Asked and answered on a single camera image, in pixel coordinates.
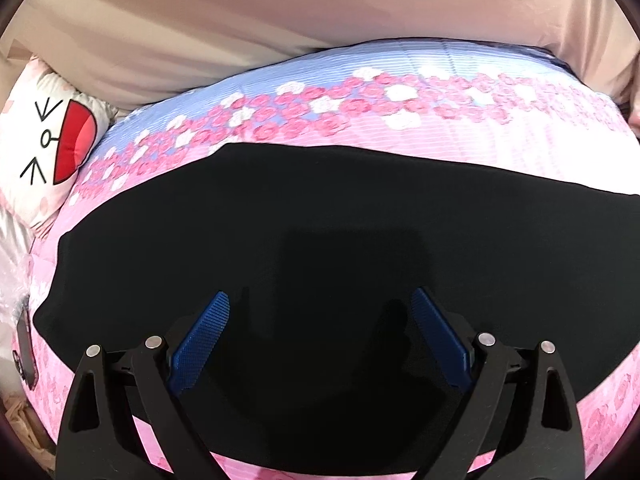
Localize silvery satin cloth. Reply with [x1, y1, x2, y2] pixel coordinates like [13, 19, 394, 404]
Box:
[0, 205, 38, 396]

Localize pink floral blanket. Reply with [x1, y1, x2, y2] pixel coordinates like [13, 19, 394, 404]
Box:
[20, 40, 640, 480]

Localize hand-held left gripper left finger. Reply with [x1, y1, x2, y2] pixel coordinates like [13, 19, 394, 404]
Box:
[55, 290, 232, 480]

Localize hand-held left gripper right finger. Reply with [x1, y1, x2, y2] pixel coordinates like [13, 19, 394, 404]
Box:
[409, 287, 586, 480]

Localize dark phone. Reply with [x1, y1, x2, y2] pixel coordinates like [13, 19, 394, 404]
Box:
[11, 296, 40, 388]

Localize beige cloth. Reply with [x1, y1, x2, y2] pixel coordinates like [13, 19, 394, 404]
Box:
[0, 0, 640, 111]

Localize cat face pillow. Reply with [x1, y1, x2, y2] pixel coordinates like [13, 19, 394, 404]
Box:
[0, 55, 118, 231]

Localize brown crumpled paper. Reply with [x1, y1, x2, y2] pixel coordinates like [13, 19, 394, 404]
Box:
[5, 395, 58, 471]

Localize black pants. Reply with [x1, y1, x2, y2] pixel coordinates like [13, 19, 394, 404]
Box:
[31, 142, 640, 476]

